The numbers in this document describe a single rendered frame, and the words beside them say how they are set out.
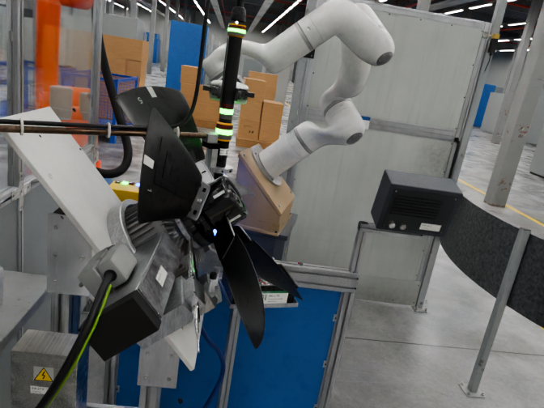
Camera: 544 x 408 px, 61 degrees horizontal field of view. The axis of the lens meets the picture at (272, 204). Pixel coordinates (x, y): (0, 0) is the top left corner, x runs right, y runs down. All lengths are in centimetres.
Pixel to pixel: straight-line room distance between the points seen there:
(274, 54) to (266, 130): 744
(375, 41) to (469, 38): 190
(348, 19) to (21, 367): 121
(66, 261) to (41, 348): 21
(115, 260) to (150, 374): 47
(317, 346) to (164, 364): 80
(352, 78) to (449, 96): 172
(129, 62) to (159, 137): 829
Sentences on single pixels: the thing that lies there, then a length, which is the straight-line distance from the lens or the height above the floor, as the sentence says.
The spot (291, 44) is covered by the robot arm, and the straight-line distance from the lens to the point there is 138.
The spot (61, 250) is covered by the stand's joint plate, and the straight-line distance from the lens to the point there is 119.
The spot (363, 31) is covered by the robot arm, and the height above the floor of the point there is 167.
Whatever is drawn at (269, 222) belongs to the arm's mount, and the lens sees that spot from 176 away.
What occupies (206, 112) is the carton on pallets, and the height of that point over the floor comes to 33.
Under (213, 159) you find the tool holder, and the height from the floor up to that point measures 129.
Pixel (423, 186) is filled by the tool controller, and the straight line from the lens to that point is 167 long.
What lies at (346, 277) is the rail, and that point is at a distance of 178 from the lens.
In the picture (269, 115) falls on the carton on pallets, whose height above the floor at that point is 64.
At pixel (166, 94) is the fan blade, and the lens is 127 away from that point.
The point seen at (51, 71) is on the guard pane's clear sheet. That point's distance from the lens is 208.
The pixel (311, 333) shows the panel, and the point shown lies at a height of 58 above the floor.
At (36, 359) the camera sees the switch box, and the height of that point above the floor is 82.
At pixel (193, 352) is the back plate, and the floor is 85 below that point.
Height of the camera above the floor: 155
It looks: 17 degrees down
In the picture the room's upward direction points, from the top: 9 degrees clockwise
